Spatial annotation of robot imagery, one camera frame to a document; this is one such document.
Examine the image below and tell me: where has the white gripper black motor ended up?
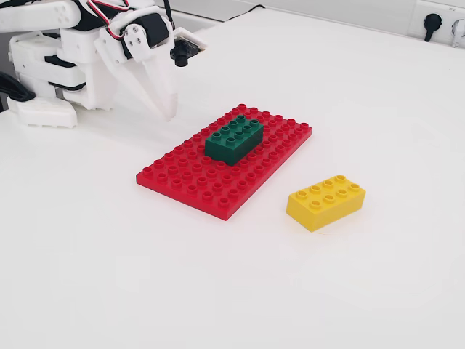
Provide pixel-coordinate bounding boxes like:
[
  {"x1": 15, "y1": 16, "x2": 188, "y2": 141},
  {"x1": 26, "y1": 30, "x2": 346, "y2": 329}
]
[{"x1": 93, "y1": 6, "x2": 179, "y2": 122}]

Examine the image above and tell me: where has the yellow lego brick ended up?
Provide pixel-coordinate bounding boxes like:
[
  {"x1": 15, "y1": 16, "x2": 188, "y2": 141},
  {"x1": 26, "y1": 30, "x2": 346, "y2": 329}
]
[{"x1": 286, "y1": 174, "x2": 367, "y2": 233}]

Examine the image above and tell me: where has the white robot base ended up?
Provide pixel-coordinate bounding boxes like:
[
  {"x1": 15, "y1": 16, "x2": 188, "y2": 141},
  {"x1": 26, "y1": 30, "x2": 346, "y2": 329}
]
[{"x1": 6, "y1": 31, "x2": 79, "y2": 129}]

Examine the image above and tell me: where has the red lego baseplate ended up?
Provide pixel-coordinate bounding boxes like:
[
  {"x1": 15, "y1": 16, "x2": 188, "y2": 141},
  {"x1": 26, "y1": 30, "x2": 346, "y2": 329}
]
[{"x1": 136, "y1": 103, "x2": 314, "y2": 222}]

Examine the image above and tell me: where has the green lego brick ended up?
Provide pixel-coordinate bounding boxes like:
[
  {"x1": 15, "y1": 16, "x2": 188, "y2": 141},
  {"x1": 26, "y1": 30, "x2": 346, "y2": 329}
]
[{"x1": 204, "y1": 115, "x2": 265, "y2": 167}]

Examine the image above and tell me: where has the black power plug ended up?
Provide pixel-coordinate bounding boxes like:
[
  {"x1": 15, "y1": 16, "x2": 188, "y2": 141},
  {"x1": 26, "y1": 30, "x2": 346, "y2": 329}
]
[{"x1": 422, "y1": 13, "x2": 442, "y2": 42}]

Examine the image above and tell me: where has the white power plug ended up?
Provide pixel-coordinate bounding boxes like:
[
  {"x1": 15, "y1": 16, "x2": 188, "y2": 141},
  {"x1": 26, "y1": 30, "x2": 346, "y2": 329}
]
[{"x1": 450, "y1": 19, "x2": 465, "y2": 48}]

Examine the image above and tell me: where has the red white black servo wire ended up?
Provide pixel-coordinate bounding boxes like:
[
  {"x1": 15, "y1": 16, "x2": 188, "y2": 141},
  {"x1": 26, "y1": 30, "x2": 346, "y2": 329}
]
[{"x1": 85, "y1": 0, "x2": 130, "y2": 41}]

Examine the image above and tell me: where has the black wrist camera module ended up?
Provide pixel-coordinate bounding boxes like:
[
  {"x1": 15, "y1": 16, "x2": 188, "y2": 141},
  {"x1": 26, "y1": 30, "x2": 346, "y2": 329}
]
[{"x1": 169, "y1": 30, "x2": 209, "y2": 68}]

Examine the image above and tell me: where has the black camera cable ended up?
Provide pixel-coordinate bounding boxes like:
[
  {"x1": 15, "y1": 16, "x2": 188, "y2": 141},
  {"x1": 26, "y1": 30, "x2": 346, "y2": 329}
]
[{"x1": 162, "y1": 0, "x2": 177, "y2": 31}]

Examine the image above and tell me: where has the thin black cable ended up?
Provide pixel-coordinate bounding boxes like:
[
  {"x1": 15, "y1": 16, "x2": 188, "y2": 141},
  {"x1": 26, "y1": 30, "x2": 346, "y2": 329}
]
[{"x1": 171, "y1": 3, "x2": 266, "y2": 23}]

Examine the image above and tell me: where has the thick black cable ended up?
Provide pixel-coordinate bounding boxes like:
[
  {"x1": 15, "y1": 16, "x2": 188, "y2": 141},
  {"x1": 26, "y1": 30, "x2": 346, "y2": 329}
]
[{"x1": 0, "y1": 71, "x2": 36, "y2": 103}]

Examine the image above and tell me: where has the white wall power strip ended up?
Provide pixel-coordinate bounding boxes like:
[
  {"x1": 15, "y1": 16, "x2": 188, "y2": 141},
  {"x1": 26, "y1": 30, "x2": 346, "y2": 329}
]
[{"x1": 405, "y1": 0, "x2": 465, "y2": 49}]

